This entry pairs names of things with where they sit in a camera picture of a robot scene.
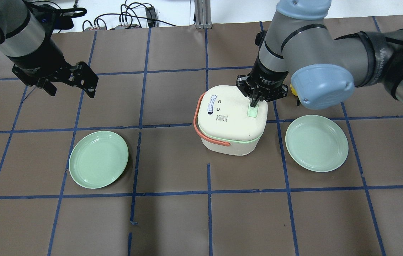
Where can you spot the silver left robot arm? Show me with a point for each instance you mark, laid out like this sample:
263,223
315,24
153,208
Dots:
25,39

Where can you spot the aluminium frame post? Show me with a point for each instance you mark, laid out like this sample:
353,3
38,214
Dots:
203,14

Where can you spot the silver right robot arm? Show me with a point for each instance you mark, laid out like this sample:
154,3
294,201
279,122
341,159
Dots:
324,71

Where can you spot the white rice cooker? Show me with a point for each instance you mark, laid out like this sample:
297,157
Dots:
226,123

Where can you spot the black power adapter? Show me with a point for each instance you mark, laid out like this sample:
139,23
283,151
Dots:
151,16

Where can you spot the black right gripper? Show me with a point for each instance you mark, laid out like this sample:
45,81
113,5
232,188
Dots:
268,76

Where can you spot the green plate far side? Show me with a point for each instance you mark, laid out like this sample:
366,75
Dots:
98,159

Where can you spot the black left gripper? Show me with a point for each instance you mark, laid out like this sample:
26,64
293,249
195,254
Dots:
39,61

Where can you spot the yellow toy potato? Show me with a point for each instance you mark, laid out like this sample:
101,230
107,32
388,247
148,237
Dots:
293,90

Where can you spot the green plate near potato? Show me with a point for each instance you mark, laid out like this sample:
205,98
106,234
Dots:
316,143

